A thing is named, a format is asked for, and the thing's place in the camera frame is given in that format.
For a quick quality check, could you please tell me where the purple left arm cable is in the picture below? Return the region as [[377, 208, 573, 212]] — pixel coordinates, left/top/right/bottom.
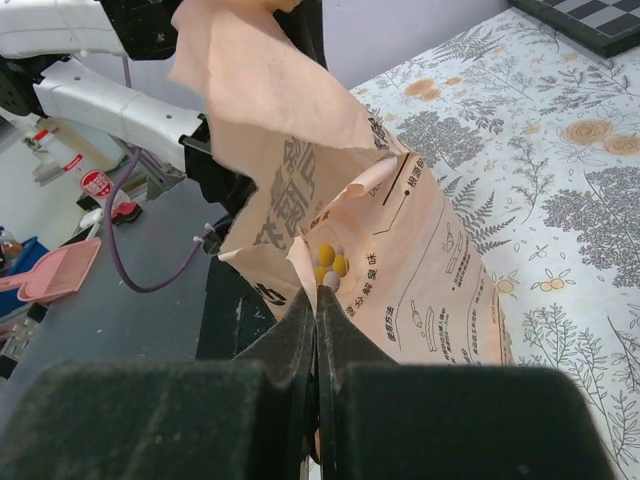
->
[[107, 54, 221, 294]]

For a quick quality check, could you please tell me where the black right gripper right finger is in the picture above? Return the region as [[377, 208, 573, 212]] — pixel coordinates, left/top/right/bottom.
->
[[316, 287, 614, 479]]

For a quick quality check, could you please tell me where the red black sponge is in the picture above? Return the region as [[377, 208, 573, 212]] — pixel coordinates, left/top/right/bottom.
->
[[111, 202, 142, 225]]

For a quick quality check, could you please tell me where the black white chessboard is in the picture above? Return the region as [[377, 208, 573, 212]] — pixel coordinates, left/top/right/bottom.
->
[[508, 0, 639, 58]]

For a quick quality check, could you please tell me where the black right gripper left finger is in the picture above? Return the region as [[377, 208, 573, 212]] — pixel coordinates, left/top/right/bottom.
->
[[1, 293, 314, 479]]

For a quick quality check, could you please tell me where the red white bottle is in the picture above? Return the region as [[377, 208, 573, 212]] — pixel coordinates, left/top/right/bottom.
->
[[33, 129, 114, 202]]

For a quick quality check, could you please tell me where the orange cat litter bag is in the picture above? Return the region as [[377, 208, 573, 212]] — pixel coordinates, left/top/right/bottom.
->
[[171, 1, 513, 365]]

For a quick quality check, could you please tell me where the blue plastic bin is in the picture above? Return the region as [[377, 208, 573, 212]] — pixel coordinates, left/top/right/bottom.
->
[[1, 236, 49, 277]]

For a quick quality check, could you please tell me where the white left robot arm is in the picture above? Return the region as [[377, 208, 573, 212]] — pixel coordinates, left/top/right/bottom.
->
[[1, 1, 210, 171]]

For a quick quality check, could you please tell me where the pink litter scoop shovel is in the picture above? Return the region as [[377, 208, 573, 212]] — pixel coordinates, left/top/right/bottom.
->
[[1, 237, 102, 302]]

